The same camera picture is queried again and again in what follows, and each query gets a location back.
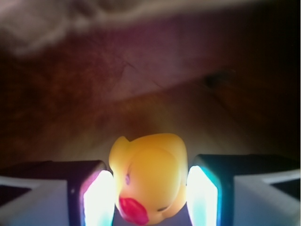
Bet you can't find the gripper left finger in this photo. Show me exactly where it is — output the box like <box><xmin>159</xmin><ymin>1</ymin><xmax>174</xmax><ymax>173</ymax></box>
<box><xmin>0</xmin><ymin>160</ymin><xmax>115</xmax><ymax>226</ymax></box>

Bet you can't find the yellow rubber duck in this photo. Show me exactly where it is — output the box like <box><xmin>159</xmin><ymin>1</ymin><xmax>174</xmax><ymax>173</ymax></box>
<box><xmin>109</xmin><ymin>133</ymin><xmax>188</xmax><ymax>226</ymax></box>

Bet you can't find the brown paper bag bin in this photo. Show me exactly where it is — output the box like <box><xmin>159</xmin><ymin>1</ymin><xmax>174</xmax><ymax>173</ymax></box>
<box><xmin>0</xmin><ymin>0</ymin><xmax>301</xmax><ymax>167</ymax></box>

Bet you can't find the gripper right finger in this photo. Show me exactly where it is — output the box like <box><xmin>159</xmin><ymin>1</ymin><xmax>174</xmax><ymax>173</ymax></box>
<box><xmin>187</xmin><ymin>154</ymin><xmax>301</xmax><ymax>226</ymax></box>

